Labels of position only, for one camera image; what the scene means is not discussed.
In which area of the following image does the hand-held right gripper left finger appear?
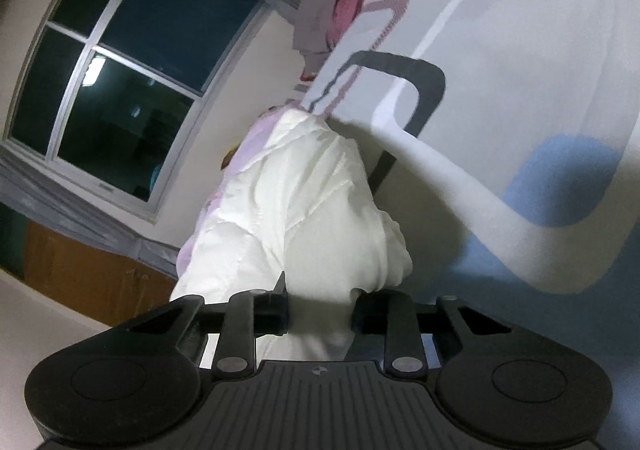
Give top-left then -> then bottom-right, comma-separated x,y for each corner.
119,271 -> 290,377

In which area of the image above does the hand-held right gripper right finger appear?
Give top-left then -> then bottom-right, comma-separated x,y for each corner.
350,289 -> 512,377

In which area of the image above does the white puffer jacket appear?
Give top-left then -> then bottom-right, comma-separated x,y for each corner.
169,109 -> 414,362

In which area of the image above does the pile of folded clothes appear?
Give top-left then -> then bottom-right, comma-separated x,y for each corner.
291,0 -> 397,82

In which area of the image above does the brown wooden door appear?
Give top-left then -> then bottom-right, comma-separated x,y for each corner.
22,219 -> 178,327

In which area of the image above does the patterned bed sheet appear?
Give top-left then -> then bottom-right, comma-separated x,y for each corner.
287,0 -> 640,327

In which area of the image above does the sliding glass window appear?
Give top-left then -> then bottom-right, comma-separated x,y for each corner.
1,0 -> 267,224

